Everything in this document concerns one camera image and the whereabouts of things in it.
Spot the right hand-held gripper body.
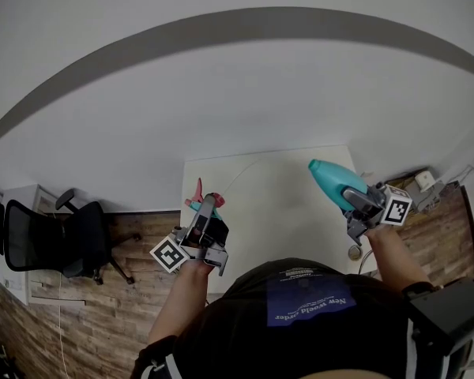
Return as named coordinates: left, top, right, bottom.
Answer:
left=345, top=182, right=414, bottom=247

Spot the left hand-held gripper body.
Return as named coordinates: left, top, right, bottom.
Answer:
left=149, top=227, right=230, bottom=278

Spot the teal pink spray nozzle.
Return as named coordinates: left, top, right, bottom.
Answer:
left=184, top=156, right=264, bottom=223

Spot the teal spray bottle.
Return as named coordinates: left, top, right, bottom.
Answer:
left=307, top=159, right=368, bottom=215

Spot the person's right forearm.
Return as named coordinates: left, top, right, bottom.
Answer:
left=366, top=227, right=431, bottom=287

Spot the person's left forearm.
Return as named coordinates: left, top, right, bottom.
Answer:
left=147, top=261, right=213, bottom=345

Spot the gray electronic device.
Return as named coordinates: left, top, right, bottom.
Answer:
left=412, top=167, right=446, bottom=212

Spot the white table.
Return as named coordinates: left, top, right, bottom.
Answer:
left=180, top=144, right=376, bottom=303

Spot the black printed t-shirt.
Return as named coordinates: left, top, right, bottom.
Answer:
left=130, top=257, right=435, bottom=379

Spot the black mounted device box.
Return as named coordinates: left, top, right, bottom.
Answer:
left=404, top=276, right=474, bottom=379

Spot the black office chair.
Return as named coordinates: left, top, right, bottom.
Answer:
left=0, top=187, right=143, bottom=286

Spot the white desk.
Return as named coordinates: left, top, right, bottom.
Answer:
left=0, top=183, right=84, bottom=306

